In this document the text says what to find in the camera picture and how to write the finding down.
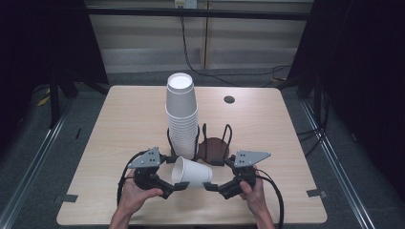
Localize dark brown double cup holder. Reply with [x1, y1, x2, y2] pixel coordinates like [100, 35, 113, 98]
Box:
[166, 122, 234, 166]

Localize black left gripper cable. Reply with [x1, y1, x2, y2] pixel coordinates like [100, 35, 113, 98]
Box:
[116, 150, 149, 207]

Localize person's left hand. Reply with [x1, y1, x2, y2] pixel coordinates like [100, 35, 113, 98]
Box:
[117, 168, 164, 218]

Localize white power outlet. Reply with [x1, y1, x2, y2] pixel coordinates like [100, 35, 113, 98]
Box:
[174, 0, 199, 10]

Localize black stand leg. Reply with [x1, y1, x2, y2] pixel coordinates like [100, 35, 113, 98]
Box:
[47, 73, 61, 130]

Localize black floor cables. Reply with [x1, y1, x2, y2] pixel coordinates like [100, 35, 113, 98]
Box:
[295, 85, 330, 157]

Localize white paper cup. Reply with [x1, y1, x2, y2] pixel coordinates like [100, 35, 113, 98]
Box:
[171, 156, 214, 188]

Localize stack of white cups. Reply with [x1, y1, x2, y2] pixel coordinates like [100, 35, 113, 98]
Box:
[164, 72, 199, 160]

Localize black wall cable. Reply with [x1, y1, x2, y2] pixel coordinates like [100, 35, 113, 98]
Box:
[180, 16, 293, 89]

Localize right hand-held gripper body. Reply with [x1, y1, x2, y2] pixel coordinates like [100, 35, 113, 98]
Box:
[226, 150, 272, 189]

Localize person's right hand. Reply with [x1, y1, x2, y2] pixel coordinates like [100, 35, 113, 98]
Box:
[239, 165, 270, 219]

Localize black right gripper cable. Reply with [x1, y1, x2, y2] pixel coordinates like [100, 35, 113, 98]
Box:
[254, 168, 285, 229]

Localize yellow tape piece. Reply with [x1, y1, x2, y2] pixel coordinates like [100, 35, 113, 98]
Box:
[36, 94, 52, 108]

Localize black curtain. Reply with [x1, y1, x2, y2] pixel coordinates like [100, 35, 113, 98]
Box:
[0, 0, 109, 151]
[288, 0, 405, 204]

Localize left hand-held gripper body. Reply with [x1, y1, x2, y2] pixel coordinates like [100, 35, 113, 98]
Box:
[127, 146, 167, 191]

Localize metal floor rail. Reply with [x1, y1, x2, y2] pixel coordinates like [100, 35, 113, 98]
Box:
[0, 101, 75, 229]
[299, 99, 378, 229]

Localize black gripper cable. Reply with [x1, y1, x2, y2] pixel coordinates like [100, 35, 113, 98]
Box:
[116, 150, 149, 207]
[254, 168, 285, 229]

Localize grey tape strip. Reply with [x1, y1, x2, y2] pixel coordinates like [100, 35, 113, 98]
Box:
[53, 194, 79, 204]
[306, 189, 329, 198]

